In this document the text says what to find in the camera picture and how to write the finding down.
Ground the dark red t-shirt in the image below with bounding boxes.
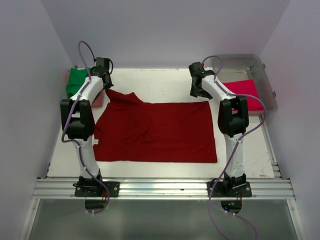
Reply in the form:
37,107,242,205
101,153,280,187
93,89,218,164

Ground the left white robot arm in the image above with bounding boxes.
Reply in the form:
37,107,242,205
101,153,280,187
60,57,114,197

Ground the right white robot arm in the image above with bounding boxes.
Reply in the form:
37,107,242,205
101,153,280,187
188,62,249,197

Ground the green t-shirt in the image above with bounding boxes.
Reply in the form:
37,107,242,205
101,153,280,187
66,68,88,99

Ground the folded salmon pink t-shirt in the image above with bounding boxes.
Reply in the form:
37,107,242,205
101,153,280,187
65,71,104,108

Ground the clear plastic storage bin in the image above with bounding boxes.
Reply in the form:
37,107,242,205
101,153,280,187
204,54,278,113

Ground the folded light blue t-shirt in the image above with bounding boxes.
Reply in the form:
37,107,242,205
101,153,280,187
60,92,68,100

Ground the magenta folded t-shirt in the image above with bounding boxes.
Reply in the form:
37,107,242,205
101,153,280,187
223,79,263,111

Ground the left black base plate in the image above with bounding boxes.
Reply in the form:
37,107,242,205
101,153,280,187
72,181,120,198

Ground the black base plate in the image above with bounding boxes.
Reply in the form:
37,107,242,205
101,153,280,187
206,178,253,198
72,181,120,198

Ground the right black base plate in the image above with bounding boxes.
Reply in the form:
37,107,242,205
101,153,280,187
206,178,253,198

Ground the aluminium mounting rail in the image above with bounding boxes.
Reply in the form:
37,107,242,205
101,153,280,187
32,177,295,200

